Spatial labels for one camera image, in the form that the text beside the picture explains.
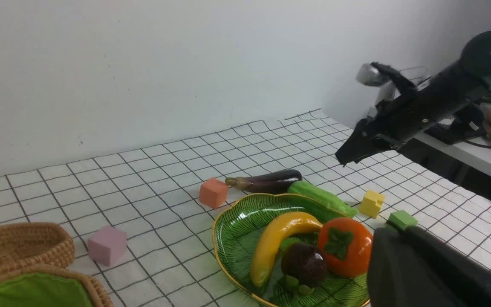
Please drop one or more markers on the woven wicker basket lid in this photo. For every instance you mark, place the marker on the woven wicker basket lid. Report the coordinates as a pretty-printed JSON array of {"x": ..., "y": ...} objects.
[{"x": 26, "y": 244}]

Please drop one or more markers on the green toy cucumber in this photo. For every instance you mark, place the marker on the green toy cucumber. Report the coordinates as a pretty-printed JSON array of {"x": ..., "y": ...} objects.
[{"x": 326, "y": 198}]

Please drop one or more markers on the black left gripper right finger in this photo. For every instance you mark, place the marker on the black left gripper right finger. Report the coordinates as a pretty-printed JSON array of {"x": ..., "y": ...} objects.
[{"x": 466, "y": 279}]

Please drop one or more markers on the orange foam cube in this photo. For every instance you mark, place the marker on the orange foam cube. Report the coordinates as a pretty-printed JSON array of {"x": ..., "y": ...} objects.
[{"x": 213, "y": 193}]

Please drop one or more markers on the yellow toy banana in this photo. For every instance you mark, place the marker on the yellow toy banana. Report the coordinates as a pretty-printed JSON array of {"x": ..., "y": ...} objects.
[{"x": 268, "y": 246}]

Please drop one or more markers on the woven wicker basket green lining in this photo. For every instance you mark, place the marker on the woven wicker basket green lining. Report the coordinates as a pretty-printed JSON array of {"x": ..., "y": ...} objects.
[{"x": 42, "y": 285}]

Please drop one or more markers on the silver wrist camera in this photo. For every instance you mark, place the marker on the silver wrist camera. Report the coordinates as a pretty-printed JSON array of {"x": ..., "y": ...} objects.
[{"x": 368, "y": 75}]

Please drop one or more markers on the pink foam cube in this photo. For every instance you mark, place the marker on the pink foam cube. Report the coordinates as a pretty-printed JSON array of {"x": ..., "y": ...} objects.
[{"x": 107, "y": 245}]

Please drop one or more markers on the green glass leaf plate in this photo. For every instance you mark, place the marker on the green glass leaf plate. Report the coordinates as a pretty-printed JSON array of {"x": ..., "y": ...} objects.
[{"x": 236, "y": 233}]

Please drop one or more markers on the purple toy eggplant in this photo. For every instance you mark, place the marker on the purple toy eggplant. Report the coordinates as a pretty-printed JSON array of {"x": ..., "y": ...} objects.
[{"x": 277, "y": 182}]

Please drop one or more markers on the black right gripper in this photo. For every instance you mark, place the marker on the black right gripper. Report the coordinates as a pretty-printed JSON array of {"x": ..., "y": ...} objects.
[{"x": 397, "y": 120}]

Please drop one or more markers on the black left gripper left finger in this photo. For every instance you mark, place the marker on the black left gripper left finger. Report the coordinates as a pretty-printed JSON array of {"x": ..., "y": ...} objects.
[{"x": 397, "y": 277}]

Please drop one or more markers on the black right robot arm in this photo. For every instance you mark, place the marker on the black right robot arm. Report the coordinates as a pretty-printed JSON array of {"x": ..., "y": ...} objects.
[{"x": 468, "y": 78}]

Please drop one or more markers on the green foam cube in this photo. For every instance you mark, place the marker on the green foam cube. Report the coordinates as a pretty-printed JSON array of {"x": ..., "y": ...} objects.
[{"x": 400, "y": 220}]

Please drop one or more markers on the yellow foam cube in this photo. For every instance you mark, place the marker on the yellow foam cube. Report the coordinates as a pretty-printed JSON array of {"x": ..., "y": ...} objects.
[{"x": 371, "y": 203}]

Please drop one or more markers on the white checkered tablecloth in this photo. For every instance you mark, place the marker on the white checkered tablecloth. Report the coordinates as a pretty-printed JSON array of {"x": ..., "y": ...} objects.
[{"x": 152, "y": 195}]

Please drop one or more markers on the orange toy persimmon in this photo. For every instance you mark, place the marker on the orange toy persimmon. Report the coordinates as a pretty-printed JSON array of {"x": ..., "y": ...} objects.
[{"x": 346, "y": 246}]

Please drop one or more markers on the dark purple toy mangosteen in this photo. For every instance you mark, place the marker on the dark purple toy mangosteen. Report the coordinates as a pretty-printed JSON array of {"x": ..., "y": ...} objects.
[{"x": 305, "y": 263}]

